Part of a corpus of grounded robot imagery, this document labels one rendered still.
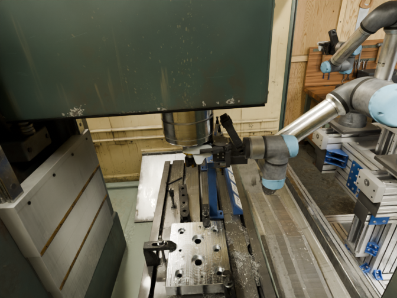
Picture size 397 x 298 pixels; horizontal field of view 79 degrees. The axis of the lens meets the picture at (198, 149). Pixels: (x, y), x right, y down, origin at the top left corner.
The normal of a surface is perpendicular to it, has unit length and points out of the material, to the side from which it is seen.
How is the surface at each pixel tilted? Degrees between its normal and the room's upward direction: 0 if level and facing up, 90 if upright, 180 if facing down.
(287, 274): 8
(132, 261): 0
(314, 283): 8
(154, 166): 24
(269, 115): 90
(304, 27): 90
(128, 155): 90
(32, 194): 91
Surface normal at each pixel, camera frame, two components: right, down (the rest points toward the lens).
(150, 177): -0.05, -0.61
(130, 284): -0.06, -0.88
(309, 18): 0.01, 0.47
